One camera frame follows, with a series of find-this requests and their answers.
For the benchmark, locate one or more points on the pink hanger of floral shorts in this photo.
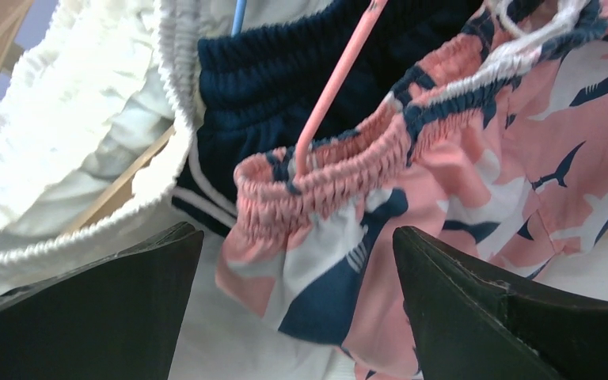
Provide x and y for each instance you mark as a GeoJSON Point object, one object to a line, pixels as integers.
{"type": "Point", "coordinates": [351, 51]}

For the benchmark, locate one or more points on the navy blue shorts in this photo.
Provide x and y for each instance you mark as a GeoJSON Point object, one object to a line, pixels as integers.
{"type": "Point", "coordinates": [259, 87]}

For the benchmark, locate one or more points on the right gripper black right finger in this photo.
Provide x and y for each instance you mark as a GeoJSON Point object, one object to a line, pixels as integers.
{"type": "Point", "coordinates": [473, 320]}

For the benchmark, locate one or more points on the white drawstring shorts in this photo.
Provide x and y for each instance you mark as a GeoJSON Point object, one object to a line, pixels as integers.
{"type": "Point", "coordinates": [106, 81]}

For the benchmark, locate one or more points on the light blue hanger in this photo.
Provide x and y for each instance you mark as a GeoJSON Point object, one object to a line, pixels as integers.
{"type": "Point", "coordinates": [239, 14]}

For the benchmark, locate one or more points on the wooden hanger front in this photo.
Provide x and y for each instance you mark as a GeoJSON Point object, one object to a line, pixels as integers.
{"type": "Point", "coordinates": [120, 191]}

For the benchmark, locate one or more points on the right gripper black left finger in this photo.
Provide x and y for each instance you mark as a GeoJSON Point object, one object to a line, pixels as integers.
{"type": "Point", "coordinates": [116, 318]}

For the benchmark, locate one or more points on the pink navy floral shorts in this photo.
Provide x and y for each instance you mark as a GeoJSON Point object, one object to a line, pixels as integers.
{"type": "Point", "coordinates": [496, 143]}

